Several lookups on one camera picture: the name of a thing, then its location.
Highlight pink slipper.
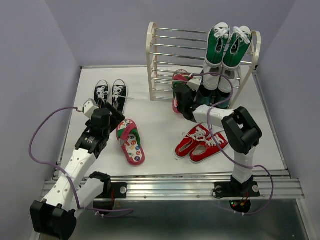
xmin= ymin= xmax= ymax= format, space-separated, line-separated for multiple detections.
xmin=172 ymin=69 xmax=194 ymax=114
xmin=116 ymin=118 xmax=146 ymax=166

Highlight cream shoe shelf chrome bars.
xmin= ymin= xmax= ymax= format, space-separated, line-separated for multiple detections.
xmin=145 ymin=22 xmax=262 ymax=113

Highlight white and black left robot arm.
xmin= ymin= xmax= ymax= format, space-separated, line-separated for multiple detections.
xmin=30 ymin=99 xmax=125 ymax=240

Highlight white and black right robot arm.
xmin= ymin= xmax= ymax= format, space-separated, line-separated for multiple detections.
xmin=173 ymin=84 xmax=262 ymax=195

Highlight left dark green loafer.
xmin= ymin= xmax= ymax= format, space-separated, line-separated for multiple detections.
xmin=196 ymin=80 xmax=215 ymax=106

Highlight right black canvas sneaker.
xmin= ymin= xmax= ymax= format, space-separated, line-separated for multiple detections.
xmin=111 ymin=79 xmax=133 ymax=113

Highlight black canvas sneaker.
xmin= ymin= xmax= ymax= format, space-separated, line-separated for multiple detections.
xmin=94 ymin=79 xmax=110 ymax=108
xmin=111 ymin=79 xmax=133 ymax=113

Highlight left black canvas sneaker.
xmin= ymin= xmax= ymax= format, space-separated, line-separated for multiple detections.
xmin=94 ymin=79 xmax=110 ymax=108

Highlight left white sneaker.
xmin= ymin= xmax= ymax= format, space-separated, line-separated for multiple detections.
xmin=202 ymin=61 xmax=222 ymax=91

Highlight white sneaker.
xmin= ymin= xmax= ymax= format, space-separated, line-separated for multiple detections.
xmin=218 ymin=67 xmax=240 ymax=94
xmin=202 ymin=61 xmax=222 ymax=91

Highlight left red canvas sneaker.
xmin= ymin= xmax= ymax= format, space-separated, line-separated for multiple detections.
xmin=175 ymin=124 xmax=209 ymax=158

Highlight red canvas sneaker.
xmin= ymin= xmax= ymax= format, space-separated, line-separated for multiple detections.
xmin=175 ymin=124 xmax=209 ymax=158
xmin=189 ymin=132 xmax=229 ymax=163

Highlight right white sneaker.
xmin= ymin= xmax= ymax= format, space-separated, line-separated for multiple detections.
xmin=218 ymin=67 xmax=240 ymax=94

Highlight right red canvas sneaker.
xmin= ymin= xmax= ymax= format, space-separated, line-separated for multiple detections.
xmin=189 ymin=132 xmax=229 ymax=163

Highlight left green canvas sneaker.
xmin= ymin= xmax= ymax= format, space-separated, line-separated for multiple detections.
xmin=205 ymin=22 xmax=230 ymax=68

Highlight green canvas sneaker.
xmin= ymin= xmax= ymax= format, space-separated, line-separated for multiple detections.
xmin=205 ymin=22 xmax=230 ymax=68
xmin=222 ymin=25 xmax=252 ymax=71

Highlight right green canvas sneaker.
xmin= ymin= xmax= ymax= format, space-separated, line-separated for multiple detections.
xmin=222 ymin=25 xmax=252 ymax=71

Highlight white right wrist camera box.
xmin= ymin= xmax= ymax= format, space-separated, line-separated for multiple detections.
xmin=186 ymin=76 xmax=203 ymax=92

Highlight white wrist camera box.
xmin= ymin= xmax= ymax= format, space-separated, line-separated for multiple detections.
xmin=83 ymin=98 xmax=99 ymax=119
xmin=186 ymin=76 xmax=203 ymax=92

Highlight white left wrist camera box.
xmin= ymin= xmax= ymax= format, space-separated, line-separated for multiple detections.
xmin=83 ymin=98 xmax=99 ymax=119

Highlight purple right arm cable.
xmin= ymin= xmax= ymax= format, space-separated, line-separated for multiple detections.
xmin=188 ymin=72 xmax=275 ymax=217

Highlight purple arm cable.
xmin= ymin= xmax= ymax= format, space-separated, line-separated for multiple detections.
xmin=28 ymin=106 xmax=134 ymax=219
xmin=188 ymin=72 xmax=275 ymax=217

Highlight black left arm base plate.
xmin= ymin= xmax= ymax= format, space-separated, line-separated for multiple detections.
xmin=97 ymin=182 xmax=128 ymax=200

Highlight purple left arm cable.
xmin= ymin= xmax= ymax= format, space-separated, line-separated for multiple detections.
xmin=28 ymin=106 xmax=134 ymax=219

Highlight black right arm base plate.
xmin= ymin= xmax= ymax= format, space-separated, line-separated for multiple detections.
xmin=214 ymin=181 xmax=261 ymax=199

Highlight aluminium mounting rail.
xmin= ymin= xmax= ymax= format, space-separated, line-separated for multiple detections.
xmin=111 ymin=176 xmax=305 ymax=202

